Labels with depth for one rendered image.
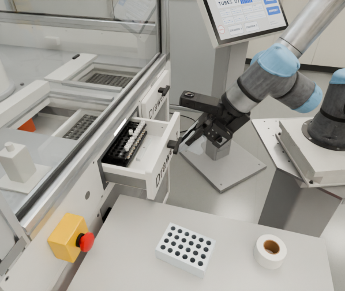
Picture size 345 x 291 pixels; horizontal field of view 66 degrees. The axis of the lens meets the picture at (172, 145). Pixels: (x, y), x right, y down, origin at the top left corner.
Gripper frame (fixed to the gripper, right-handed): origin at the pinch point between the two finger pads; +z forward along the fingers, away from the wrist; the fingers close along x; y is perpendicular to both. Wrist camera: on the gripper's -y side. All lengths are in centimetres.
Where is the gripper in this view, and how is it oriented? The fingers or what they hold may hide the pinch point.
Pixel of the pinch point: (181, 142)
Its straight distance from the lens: 76.2
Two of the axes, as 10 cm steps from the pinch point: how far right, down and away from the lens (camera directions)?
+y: 7.9, 5.8, 1.9
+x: 2.6, -6.0, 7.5
